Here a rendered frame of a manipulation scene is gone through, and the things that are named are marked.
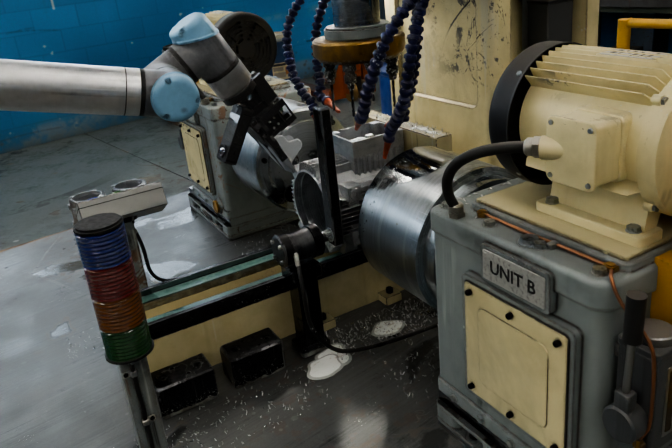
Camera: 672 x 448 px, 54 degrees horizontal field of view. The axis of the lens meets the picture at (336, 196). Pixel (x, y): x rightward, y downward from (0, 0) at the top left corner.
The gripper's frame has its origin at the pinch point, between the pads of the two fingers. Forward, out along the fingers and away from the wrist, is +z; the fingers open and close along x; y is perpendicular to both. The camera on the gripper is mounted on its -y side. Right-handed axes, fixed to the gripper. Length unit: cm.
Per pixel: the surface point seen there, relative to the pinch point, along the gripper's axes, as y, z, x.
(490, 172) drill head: 15.7, 1.3, -44.0
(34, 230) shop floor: -87, 75, 314
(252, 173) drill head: -3.2, 4.2, 18.1
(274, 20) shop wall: 218, 166, 590
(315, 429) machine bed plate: -31, 15, -40
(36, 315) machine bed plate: -59, -1, 31
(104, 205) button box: -30.7, -15.3, 13.8
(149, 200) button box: -23.8, -9.9, 13.2
